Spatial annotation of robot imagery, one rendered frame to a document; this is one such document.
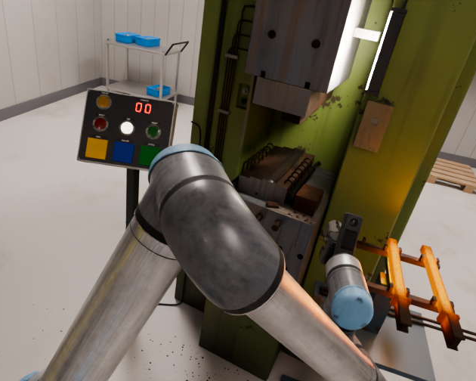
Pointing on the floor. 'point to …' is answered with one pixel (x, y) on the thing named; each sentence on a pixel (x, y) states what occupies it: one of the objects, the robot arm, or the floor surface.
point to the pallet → (455, 175)
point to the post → (131, 193)
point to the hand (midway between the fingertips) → (335, 221)
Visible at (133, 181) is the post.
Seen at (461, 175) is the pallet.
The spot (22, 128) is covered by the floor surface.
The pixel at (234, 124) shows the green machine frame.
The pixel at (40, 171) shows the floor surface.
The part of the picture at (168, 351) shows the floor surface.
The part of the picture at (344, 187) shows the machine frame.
